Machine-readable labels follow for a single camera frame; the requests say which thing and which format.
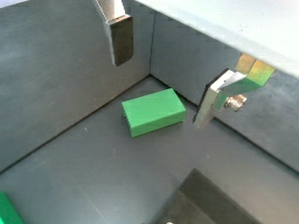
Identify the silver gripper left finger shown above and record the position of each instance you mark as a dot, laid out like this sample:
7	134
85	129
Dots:
119	29

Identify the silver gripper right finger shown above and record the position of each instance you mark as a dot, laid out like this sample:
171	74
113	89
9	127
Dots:
225	91

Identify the green arch block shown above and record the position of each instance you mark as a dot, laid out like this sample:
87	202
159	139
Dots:
153	112

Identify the green shape sorter base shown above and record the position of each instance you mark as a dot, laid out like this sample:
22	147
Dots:
9	214

